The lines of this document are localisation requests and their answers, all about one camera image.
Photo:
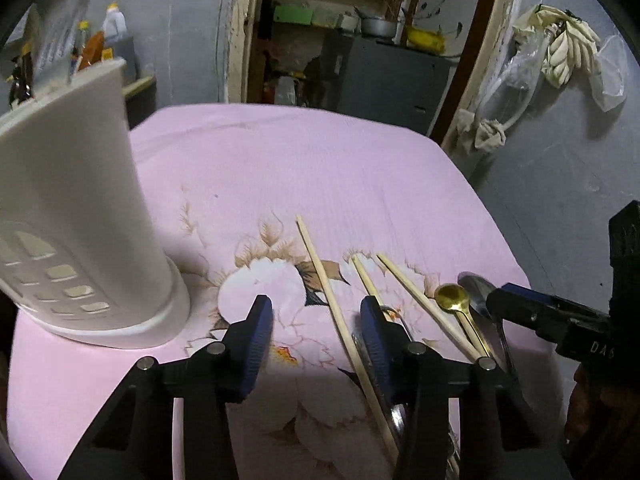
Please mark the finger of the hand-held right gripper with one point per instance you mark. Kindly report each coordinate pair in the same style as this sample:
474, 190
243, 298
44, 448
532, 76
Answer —
525, 310

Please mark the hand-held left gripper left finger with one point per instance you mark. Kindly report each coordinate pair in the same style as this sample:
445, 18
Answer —
257, 345

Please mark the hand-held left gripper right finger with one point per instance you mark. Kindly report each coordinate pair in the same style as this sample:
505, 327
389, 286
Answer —
375, 340

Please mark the large silver spoon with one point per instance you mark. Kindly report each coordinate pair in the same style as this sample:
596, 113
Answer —
472, 287

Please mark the wooden chopstick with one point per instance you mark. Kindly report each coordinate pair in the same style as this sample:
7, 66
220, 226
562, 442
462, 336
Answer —
415, 295
364, 277
325, 285

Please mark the small gold spoon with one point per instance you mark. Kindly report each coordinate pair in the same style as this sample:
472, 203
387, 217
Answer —
451, 296

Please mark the silver metal utensil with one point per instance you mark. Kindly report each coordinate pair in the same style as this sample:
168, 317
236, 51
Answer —
395, 422

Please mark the white plastic utensil holder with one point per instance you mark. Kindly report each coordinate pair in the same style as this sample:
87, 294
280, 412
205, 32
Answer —
75, 185

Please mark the person's right hand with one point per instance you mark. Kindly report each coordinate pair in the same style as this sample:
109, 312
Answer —
600, 410

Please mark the pink floral tablecloth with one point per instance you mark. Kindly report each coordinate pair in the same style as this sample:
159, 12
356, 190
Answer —
325, 170

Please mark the small white cloth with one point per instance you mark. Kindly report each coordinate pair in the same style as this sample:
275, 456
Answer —
487, 132

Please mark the translucent plastic bag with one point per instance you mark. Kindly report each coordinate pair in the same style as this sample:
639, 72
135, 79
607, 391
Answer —
610, 75

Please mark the clear plastic bottle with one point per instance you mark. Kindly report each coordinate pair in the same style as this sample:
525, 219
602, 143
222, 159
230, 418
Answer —
286, 91

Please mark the grey metal cabinet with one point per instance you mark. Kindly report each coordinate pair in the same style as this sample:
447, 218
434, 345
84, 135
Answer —
390, 80

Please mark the beige kitchen counter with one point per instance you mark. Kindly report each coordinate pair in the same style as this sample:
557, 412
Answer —
139, 87

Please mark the metal cooking pot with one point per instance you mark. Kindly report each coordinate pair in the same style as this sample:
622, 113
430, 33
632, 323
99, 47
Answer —
378, 27

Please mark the green box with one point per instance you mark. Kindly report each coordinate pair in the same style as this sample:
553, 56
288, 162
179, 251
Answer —
292, 15

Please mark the orange snack packet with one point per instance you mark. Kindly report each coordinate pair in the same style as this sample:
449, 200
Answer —
92, 50

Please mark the large clear plastic jug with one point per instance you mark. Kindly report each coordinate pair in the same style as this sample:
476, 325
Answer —
116, 25

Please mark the dark soy sauce bottle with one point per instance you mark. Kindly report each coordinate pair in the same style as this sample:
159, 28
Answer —
21, 80

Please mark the small yellow-capped sauce bottle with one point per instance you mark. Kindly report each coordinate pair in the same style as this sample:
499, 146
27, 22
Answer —
82, 35

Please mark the wooden door frame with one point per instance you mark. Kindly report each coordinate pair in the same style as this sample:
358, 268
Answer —
240, 35

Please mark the white wall rack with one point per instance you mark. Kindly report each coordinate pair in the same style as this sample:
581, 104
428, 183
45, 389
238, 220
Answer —
55, 30

